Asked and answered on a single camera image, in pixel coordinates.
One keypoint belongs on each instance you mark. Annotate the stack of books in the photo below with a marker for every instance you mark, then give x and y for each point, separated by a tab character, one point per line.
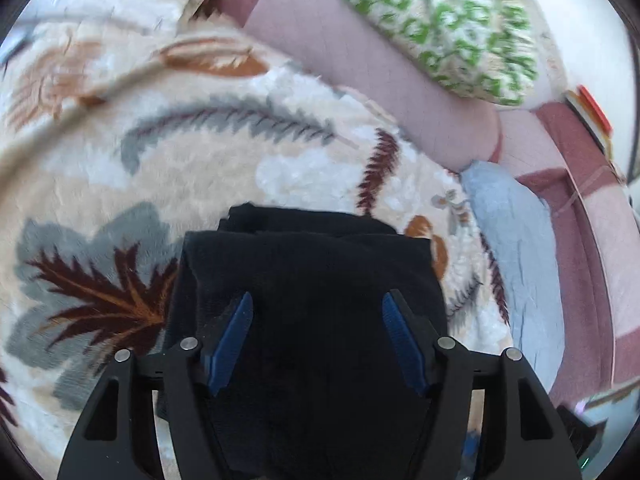
592	117

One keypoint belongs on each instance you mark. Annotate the green patterned quilt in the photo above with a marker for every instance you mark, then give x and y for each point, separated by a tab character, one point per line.
450	25

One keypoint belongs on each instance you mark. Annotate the black pants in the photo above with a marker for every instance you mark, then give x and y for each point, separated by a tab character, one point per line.
310	285

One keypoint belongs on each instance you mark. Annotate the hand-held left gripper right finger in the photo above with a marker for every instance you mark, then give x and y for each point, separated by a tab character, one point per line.
400	340

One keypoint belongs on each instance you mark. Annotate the leaf print blanket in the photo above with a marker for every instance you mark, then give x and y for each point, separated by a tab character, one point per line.
200	160

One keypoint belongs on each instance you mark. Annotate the light blue cloth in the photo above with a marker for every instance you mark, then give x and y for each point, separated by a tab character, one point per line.
525	260

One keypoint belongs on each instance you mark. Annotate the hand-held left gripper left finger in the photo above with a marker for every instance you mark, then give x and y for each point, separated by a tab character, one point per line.
232	340

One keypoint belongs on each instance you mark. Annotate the pink padded headboard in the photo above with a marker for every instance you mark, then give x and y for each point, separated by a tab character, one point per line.
350	45

